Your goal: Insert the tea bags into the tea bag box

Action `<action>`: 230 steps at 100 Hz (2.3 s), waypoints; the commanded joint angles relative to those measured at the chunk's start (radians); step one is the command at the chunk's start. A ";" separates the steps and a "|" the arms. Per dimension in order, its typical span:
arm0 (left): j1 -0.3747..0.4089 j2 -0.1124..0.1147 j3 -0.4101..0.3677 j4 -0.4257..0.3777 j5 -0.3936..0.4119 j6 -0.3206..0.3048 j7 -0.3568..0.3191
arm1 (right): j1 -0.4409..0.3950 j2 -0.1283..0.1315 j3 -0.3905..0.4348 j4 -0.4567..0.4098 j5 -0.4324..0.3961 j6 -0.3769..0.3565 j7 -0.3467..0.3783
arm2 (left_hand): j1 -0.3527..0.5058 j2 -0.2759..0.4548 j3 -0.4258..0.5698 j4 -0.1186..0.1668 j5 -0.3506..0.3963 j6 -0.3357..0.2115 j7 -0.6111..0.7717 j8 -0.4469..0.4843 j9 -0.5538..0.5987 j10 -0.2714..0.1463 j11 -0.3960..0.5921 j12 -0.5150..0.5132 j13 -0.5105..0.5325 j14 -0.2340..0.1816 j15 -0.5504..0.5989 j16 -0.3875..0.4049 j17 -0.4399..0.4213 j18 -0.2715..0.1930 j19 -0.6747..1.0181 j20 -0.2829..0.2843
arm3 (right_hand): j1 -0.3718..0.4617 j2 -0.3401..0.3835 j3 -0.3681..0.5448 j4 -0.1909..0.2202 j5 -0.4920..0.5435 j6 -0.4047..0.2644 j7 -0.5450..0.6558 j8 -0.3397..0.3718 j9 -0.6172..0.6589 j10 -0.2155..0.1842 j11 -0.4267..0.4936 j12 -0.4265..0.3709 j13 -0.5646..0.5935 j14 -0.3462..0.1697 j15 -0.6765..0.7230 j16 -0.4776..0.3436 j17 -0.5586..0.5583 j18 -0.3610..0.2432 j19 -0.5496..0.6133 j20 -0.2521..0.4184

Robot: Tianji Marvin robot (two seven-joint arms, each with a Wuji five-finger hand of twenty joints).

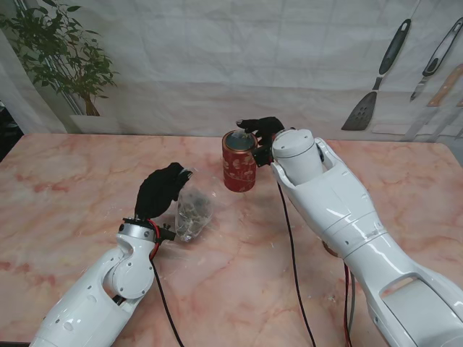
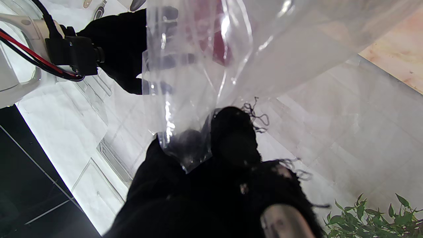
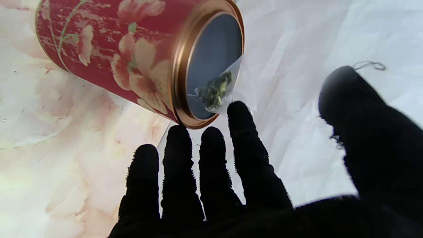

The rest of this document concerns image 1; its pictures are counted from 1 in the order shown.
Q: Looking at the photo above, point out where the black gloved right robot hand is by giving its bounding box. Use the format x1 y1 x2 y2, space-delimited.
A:
234 116 286 147

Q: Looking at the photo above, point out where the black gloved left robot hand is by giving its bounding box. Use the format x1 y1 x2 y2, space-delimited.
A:
133 162 192 220

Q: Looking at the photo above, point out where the clear plastic bag of teabags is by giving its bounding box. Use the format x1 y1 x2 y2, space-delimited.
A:
174 186 213 243

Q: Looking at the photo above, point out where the red floral tea canister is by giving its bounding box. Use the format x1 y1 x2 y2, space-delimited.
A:
221 129 258 192

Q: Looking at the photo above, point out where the black slotted spatula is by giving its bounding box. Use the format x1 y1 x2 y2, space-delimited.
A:
341 18 412 131

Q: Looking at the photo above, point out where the green leafy plant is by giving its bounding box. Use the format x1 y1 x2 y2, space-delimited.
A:
0 0 119 116

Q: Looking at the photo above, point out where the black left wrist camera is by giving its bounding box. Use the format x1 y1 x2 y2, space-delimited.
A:
157 223 177 242

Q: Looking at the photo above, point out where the black red left arm cable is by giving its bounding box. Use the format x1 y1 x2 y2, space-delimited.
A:
150 241 185 347

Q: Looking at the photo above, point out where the black red arm cable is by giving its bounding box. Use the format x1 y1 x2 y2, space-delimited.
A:
150 241 185 347
276 180 357 347

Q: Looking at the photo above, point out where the black red right arm cable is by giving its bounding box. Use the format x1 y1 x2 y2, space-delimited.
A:
276 180 357 347

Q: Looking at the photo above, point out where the black handled peeler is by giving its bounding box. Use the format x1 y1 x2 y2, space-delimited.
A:
409 16 463 101

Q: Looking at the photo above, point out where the wooden handle knife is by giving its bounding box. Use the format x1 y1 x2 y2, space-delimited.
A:
426 63 463 108

